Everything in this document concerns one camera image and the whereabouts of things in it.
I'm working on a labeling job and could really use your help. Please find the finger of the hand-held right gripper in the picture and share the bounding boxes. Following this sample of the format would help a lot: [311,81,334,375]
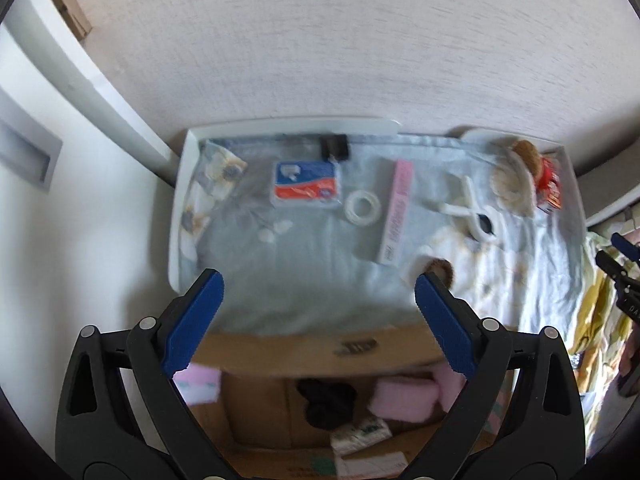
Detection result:
[595,249,633,287]
[611,233,640,263]

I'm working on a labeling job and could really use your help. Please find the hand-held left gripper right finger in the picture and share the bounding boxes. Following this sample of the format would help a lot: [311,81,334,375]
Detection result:
[414,271,586,480]

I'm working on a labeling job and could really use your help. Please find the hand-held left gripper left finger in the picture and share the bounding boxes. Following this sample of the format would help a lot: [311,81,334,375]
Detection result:
[55,269,236,480]

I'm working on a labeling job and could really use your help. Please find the yellow floral bedding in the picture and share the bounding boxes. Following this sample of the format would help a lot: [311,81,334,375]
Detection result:
[570,230,640,411]

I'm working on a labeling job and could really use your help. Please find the brown and white round puff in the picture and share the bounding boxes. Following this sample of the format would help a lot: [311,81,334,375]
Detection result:
[409,247,455,290]

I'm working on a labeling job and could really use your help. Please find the pink sponge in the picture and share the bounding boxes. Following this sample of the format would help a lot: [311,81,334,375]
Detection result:
[434,362,469,409]
[369,376,444,422]
[174,364,224,405]

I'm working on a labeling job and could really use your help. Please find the red snack packet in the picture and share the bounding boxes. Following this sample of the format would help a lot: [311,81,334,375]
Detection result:
[536,156,564,214]

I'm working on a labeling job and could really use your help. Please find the small white shells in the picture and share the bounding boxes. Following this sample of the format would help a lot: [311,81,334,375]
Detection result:
[257,220,292,244]

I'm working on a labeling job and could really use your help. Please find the open cardboard box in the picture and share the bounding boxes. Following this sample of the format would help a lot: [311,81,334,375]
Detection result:
[189,324,517,480]

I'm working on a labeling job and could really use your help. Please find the long pink box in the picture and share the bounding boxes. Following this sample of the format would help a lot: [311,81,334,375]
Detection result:
[376,159,415,266]

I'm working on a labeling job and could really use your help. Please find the light blue floral cloth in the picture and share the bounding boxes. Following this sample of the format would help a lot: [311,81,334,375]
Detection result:
[181,132,587,336]

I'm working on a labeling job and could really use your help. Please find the round brown brush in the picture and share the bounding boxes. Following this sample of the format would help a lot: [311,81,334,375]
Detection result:
[514,140,544,177]

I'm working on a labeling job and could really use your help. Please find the round woven coaster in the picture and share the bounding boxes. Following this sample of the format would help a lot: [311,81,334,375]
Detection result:
[489,159,532,209]

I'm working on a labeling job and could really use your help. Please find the clear tape roll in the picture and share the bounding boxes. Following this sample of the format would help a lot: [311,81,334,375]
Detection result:
[344,190,382,225]

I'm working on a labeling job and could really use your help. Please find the white and green packet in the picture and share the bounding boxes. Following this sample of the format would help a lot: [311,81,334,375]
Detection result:
[330,414,394,457]

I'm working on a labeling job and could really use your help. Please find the black cloth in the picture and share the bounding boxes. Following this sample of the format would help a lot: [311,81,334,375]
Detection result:
[297,378,359,431]

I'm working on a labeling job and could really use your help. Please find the white tray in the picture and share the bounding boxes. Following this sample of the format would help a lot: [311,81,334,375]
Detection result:
[167,116,589,292]

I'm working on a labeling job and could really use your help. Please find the floral printed packet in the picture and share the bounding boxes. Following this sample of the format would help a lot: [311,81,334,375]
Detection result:
[199,141,249,197]

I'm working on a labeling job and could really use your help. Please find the white paper label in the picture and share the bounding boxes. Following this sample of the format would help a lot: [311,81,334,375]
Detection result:
[335,452,412,480]

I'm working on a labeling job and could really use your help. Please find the blue and orange tissue pack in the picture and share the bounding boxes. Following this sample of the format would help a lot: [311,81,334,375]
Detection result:
[272,160,342,210]

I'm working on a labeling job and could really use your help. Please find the black binder clip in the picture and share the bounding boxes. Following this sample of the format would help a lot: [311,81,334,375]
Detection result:
[320,133,350,161]

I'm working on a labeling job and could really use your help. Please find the small brown cardboard box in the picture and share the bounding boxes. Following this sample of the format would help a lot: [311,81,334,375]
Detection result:
[44,0,94,42]

